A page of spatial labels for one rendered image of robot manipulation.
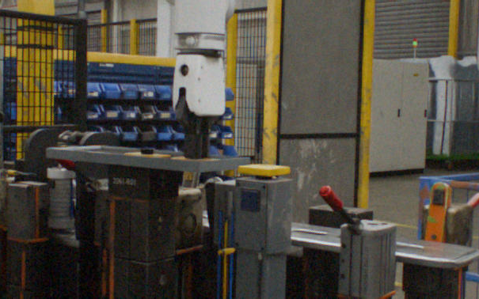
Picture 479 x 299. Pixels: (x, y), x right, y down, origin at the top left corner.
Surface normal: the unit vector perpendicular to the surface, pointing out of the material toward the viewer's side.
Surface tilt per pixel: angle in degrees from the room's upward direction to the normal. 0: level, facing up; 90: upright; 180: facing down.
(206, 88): 90
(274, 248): 90
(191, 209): 90
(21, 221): 90
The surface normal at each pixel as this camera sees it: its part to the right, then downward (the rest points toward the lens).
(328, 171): 0.62, 0.09
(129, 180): -0.60, 0.04
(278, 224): 0.80, 0.06
